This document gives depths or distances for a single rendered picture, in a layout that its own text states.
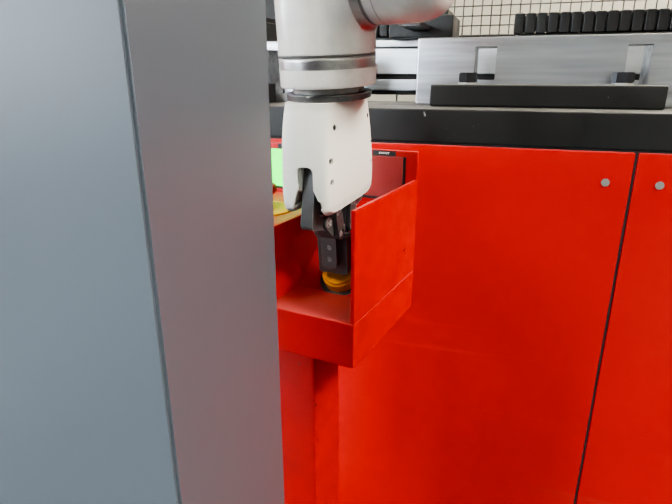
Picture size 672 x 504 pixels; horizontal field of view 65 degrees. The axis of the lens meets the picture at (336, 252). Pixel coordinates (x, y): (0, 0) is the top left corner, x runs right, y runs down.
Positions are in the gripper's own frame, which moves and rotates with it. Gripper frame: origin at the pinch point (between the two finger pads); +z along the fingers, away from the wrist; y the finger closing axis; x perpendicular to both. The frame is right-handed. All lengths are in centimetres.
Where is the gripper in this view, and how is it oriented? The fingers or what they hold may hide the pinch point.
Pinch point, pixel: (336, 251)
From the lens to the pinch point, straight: 52.8
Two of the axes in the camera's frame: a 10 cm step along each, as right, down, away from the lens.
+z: 0.4, 9.2, 3.9
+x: 8.9, 1.4, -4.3
